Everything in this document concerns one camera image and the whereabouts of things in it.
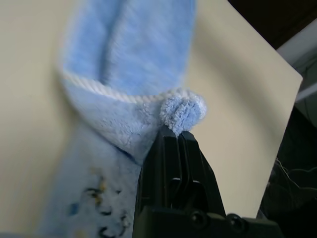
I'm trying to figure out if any light blue terry towel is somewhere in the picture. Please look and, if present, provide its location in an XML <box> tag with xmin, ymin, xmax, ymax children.
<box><xmin>49</xmin><ymin>0</ymin><xmax>208</xmax><ymax>238</ymax></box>

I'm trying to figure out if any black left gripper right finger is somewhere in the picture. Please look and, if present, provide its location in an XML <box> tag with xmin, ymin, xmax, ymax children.
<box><xmin>180</xmin><ymin>131</ymin><xmax>226</xmax><ymax>217</ymax></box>

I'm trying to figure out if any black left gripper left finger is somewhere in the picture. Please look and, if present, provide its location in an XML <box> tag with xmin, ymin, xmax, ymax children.
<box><xmin>133</xmin><ymin>124</ymin><xmax>183</xmax><ymax>214</ymax></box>

